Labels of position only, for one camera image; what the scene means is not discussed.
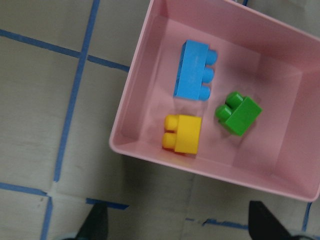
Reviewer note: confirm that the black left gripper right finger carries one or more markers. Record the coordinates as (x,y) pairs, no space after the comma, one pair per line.
(263,225)

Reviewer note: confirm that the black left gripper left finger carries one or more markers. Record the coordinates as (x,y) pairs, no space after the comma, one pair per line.
(95,226)

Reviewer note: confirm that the green toy block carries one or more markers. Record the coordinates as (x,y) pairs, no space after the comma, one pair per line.
(238,113)

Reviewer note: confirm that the yellow toy block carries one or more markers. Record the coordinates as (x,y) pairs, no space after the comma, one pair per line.
(182,133)

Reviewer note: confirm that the blue toy block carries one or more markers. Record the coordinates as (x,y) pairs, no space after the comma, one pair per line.
(194,71)

